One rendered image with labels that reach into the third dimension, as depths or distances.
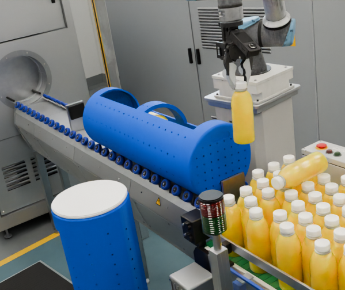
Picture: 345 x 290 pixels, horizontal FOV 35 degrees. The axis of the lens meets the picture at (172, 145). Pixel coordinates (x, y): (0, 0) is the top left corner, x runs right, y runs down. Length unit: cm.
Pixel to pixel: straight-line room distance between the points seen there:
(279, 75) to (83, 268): 115
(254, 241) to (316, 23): 215
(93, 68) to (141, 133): 556
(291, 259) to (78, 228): 75
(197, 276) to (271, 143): 89
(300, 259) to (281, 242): 8
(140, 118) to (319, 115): 177
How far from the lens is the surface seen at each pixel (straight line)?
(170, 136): 196
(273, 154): 247
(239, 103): 173
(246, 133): 176
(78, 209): 192
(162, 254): 348
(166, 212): 215
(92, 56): 763
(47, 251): 382
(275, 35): 234
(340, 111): 390
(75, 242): 193
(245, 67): 174
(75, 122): 303
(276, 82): 239
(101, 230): 189
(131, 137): 218
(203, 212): 136
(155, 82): 471
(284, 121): 249
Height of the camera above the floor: 189
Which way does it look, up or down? 22 degrees down
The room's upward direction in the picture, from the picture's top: 9 degrees counter-clockwise
